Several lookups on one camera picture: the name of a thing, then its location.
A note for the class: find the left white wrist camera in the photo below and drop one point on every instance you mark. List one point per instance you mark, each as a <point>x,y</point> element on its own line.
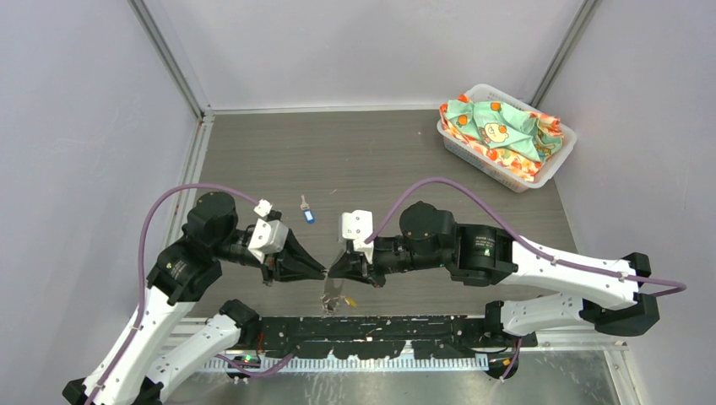
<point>267,238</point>

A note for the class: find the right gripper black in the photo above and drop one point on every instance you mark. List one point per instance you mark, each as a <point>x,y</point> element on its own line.
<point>354,265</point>

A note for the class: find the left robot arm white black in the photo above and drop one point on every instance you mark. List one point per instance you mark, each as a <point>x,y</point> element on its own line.
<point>136,371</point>

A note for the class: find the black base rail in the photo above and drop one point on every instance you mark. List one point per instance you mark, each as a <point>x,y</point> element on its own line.
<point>373,337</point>

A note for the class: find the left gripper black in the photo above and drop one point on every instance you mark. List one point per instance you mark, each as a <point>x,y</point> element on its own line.
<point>293,262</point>

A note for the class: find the colourful printed cloth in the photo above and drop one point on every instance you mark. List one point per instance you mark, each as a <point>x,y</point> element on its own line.
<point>520,141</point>

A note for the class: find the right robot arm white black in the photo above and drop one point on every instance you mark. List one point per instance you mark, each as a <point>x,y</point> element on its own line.
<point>481,255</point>

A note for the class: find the white plastic basket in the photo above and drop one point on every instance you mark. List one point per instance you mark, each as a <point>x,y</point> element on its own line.
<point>485,92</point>

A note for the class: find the blue capped key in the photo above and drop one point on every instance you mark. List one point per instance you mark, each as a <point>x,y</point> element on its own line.
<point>308,214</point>

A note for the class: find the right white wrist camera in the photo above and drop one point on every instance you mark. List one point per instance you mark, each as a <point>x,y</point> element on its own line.
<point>354,228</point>

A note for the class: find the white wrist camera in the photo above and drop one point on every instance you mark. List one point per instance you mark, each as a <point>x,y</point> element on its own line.
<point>267,238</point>
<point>354,228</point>

